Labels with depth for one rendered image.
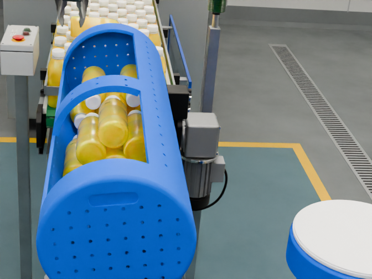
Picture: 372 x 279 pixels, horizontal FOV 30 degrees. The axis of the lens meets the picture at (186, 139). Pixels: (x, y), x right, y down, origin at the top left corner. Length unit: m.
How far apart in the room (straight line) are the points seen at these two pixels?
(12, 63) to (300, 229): 1.12
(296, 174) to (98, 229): 2.73
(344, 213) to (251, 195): 2.09
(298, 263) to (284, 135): 2.92
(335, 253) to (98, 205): 0.49
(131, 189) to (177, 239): 0.13
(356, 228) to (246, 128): 2.89
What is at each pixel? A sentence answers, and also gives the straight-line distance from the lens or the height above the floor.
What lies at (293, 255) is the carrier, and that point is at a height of 1.00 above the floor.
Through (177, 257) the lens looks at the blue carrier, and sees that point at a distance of 1.27.
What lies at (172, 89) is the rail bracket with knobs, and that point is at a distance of 2.16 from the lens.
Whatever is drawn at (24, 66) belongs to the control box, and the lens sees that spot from 2.21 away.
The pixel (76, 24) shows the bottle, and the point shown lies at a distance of 2.29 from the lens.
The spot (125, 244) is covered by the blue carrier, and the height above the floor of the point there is 1.10.
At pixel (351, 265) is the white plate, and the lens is 1.39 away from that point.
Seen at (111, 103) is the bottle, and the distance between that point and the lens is 1.60.
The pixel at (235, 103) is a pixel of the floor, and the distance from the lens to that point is 4.68.
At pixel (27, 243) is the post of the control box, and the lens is 2.62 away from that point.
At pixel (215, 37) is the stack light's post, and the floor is 1.07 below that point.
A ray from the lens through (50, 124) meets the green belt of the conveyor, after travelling 2.22.
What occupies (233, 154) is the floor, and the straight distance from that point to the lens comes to 4.00.
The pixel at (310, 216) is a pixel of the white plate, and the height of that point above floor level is 1.04.
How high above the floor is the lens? 1.81
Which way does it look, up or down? 26 degrees down
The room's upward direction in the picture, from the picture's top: 5 degrees clockwise
